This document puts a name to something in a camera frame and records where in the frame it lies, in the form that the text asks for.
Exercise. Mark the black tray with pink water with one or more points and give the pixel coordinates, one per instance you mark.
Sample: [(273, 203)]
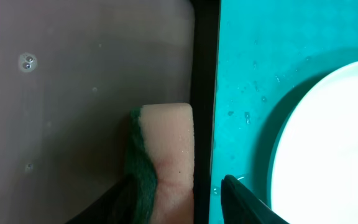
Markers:
[(70, 72)]

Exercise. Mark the pink green sponge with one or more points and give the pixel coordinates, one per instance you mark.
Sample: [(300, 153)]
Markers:
[(161, 155)]

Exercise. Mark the teal plastic tray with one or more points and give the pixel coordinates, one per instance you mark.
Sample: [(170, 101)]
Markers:
[(271, 52)]

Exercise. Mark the light blue plate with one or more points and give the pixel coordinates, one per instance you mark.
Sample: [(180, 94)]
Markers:
[(315, 168)]

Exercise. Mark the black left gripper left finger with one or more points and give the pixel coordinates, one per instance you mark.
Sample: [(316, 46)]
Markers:
[(116, 206)]

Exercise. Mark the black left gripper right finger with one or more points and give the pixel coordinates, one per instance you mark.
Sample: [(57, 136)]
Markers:
[(241, 206)]

